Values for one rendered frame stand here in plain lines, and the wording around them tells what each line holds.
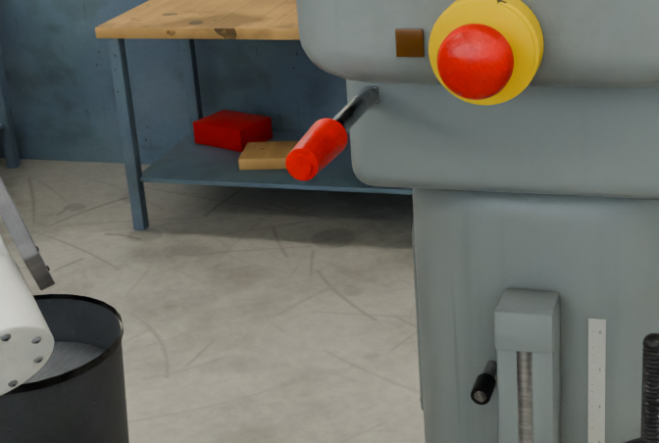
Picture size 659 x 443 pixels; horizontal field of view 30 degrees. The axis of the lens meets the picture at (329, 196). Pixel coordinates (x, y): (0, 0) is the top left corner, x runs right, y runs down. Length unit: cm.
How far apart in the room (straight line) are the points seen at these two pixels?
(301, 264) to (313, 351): 72
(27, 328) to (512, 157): 35
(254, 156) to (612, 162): 436
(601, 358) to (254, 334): 340
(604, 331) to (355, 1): 32
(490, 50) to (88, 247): 456
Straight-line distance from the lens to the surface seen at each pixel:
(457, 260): 88
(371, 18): 70
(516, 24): 66
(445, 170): 82
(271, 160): 508
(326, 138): 71
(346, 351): 409
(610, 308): 88
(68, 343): 323
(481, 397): 88
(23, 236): 62
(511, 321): 85
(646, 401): 76
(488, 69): 64
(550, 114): 79
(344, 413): 375
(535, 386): 87
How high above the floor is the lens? 193
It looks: 21 degrees down
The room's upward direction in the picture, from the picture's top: 4 degrees counter-clockwise
